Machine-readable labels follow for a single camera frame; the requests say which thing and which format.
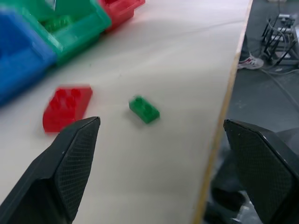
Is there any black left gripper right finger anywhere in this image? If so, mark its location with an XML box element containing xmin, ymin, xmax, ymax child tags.
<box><xmin>223</xmin><ymin>119</ymin><xmax>299</xmax><ymax>224</ymax></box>

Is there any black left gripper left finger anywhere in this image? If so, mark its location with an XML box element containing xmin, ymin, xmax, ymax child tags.
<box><xmin>0</xmin><ymin>116</ymin><xmax>101</xmax><ymax>224</ymax></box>

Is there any dark shoe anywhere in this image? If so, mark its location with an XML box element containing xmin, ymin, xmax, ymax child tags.
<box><xmin>210</xmin><ymin>186</ymin><xmax>248</xmax><ymax>214</ymax></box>

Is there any large red building block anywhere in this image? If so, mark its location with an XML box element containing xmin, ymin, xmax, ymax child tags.
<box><xmin>43</xmin><ymin>84</ymin><xmax>93</xmax><ymax>134</ymax></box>

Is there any small green building block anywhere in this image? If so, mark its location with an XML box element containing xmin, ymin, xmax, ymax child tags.
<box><xmin>128</xmin><ymin>95</ymin><xmax>161</xmax><ymax>125</ymax></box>

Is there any white and red sneaker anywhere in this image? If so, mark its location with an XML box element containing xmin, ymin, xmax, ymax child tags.
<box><xmin>237</xmin><ymin>51</ymin><xmax>265</xmax><ymax>70</ymax></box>

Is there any blue plastic bin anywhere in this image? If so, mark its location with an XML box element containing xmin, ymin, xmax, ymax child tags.
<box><xmin>0</xmin><ymin>7</ymin><xmax>58</xmax><ymax>107</ymax></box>

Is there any grey metal equipment stand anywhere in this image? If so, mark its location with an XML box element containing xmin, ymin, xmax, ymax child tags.
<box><xmin>261</xmin><ymin>13</ymin><xmax>299</xmax><ymax>66</ymax></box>

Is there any green plastic bin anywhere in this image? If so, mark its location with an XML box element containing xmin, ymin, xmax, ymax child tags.
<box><xmin>22</xmin><ymin>0</ymin><xmax>112</xmax><ymax>67</ymax></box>

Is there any green block with studs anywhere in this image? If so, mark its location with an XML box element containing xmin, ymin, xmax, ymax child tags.
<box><xmin>41</xmin><ymin>15</ymin><xmax>77</xmax><ymax>33</ymax></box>

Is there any red plastic bin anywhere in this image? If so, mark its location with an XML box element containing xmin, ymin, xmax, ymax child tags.
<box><xmin>98</xmin><ymin>0</ymin><xmax>146</xmax><ymax>33</ymax></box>

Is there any grey floor cable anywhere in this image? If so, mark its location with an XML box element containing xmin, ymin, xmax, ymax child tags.
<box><xmin>258</xmin><ymin>66</ymin><xmax>299</xmax><ymax>105</ymax></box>

